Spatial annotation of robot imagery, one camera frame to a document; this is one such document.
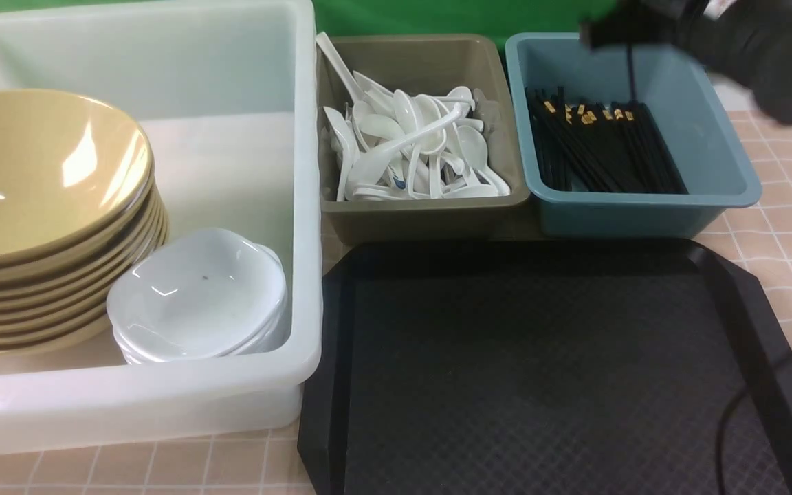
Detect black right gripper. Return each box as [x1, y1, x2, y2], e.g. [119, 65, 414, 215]
[579, 1, 713, 52]

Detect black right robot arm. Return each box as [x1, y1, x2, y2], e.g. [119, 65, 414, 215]
[579, 1, 792, 127]

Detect top stacked yellow bowl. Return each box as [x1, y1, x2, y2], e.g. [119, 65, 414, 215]
[0, 89, 154, 264]

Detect blue chopstick bin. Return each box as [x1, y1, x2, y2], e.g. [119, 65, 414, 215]
[504, 32, 762, 238]

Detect pile of black chopsticks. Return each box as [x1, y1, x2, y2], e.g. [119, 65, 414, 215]
[525, 87, 688, 195]

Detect green cloth backdrop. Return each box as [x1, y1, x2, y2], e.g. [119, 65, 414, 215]
[0, 0, 617, 49]

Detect olive spoon bin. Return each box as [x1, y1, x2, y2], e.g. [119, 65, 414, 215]
[317, 34, 530, 245]

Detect pile of white spoons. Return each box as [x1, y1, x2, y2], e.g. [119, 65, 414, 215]
[316, 32, 512, 201]

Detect black serving tray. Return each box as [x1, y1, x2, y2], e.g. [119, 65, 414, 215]
[296, 239, 792, 494]

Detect large white plastic bin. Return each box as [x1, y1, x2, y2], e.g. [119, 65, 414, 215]
[0, 1, 322, 455]

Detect white dish in bin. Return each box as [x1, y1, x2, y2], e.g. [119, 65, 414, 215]
[107, 228, 289, 364]

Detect stack of yellow bowls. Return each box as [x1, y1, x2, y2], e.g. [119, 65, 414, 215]
[0, 179, 168, 355]

